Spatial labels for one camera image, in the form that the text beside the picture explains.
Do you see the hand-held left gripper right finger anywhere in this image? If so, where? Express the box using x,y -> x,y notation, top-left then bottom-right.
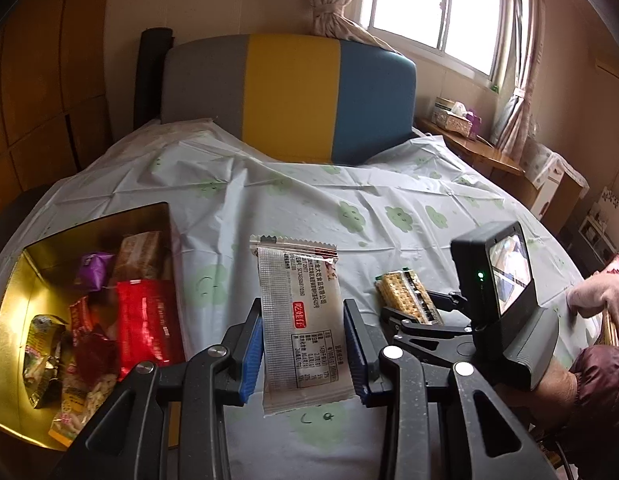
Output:
342,299 -> 543,480

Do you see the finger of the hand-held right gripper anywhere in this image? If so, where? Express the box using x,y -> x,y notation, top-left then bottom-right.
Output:
429,287 -> 466,314
378,305 -> 479,358

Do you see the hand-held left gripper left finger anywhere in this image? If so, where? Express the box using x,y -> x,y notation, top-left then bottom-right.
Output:
52,299 -> 265,480

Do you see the clear cracker packet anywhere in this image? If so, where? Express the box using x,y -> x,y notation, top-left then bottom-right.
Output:
374,270 -> 445,326

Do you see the grey snack sachet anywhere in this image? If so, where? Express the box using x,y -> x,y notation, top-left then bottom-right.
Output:
250,234 -> 355,416

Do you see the large red snack packet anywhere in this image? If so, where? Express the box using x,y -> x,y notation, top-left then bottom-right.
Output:
116,279 -> 185,381

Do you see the clear brown cake packet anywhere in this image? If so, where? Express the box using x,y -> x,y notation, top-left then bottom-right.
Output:
112,231 -> 171,283

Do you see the dark red snack packet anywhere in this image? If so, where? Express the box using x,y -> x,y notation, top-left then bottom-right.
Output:
72,332 -> 119,386

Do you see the small red candy packet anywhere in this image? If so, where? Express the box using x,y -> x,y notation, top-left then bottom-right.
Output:
67,296 -> 98,341

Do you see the yellow pumpkin seed packet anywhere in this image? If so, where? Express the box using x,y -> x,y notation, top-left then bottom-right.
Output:
48,370 -> 120,448

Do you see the purple snack packet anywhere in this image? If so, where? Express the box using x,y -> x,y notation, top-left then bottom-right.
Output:
74,252 -> 115,293

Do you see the yellow and black snack packet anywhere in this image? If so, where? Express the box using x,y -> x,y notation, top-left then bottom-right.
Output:
22,314 -> 73,410

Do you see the gold tin box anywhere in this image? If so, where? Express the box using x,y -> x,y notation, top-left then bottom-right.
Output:
0,201 -> 188,453

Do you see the person's right forearm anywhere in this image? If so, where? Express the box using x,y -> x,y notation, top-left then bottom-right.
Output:
529,342 -> 619,480

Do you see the person's right hand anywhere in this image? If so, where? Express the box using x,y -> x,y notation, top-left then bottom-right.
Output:
498,359 -> 579,414

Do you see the white shelf unit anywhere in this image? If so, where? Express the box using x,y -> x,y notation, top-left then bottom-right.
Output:
577,187 -> 619,261

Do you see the white cloud print bed sheet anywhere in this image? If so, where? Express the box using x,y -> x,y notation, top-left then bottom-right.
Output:
0,117 -> 590,480

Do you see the wooden nightstand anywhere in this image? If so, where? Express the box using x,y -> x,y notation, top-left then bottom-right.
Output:
417,117 -> 525,201

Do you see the white cloth covered cabinet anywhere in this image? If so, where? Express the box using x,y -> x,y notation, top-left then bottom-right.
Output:
519,140 -> 590,221

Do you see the patterned tissue box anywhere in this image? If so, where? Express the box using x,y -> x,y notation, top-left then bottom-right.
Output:
432,102 -> 473,133

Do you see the hanging patterned curtain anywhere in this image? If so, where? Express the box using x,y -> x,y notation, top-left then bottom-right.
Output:
489,0 -> 545,153

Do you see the grey yellow blue chair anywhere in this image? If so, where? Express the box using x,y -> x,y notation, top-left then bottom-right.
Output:
160,34 -> 417,165

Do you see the window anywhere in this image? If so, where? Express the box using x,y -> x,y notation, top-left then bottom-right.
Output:
359,0 -> 520,78

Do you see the tied beige curtain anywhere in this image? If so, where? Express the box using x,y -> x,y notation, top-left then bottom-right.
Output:
302,0 -> 397,53

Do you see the wooden wardrobe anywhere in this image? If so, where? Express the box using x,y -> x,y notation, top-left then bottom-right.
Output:
0,0 -> 115,196

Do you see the black cable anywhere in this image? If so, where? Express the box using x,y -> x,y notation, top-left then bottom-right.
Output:
534,425 -> 575,480

